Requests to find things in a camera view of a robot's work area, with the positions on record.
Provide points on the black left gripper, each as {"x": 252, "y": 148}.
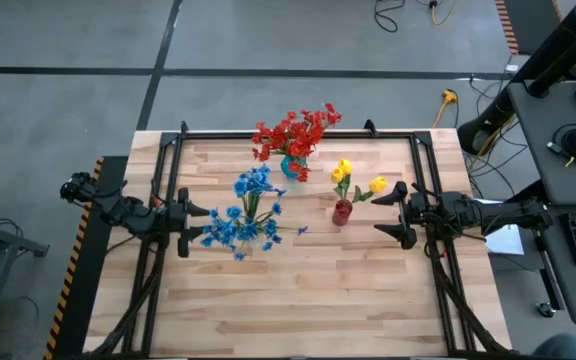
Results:
{"x": 175, "y": 220}

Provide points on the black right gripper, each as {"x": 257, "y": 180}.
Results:
{"x": 420, "y": 212}

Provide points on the red ribbed glass vase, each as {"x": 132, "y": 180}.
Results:
{"x": 341, "y": 214}

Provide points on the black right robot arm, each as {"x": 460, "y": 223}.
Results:
{"x": 498, "y": 216}

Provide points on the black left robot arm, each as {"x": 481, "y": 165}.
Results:
{"x": 133, "y": 217}

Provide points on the clear faceted glass vase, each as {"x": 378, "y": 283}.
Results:
{"x": 255, "y": 237}

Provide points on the teal glass vase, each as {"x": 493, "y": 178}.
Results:
{"x": 288, "y": 167}

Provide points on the black hazard-striped floor mat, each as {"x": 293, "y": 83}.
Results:
{"x": 93, "y": 270}

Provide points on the white paper sheet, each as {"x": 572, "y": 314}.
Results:
{"x": 508, "y": 246}

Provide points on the black caster wheel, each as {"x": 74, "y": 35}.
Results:
{"x": 546, "y": 310}

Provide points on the white power adapter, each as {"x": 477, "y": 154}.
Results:
{"x": 512, "y": 68}

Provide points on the grey metal side table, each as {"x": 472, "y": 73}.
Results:
{"x": 3, "y": 236}

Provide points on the person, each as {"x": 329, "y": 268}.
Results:
{"x": 563, "y": 347}

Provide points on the black tower fan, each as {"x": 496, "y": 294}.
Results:
{"x": 543, "y": 57}

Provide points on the orange black striped strip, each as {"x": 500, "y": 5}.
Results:
{"x": 507, "y": 27}

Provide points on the black aluminium table frame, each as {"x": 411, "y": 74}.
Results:
{"x": 218, "y": 135}

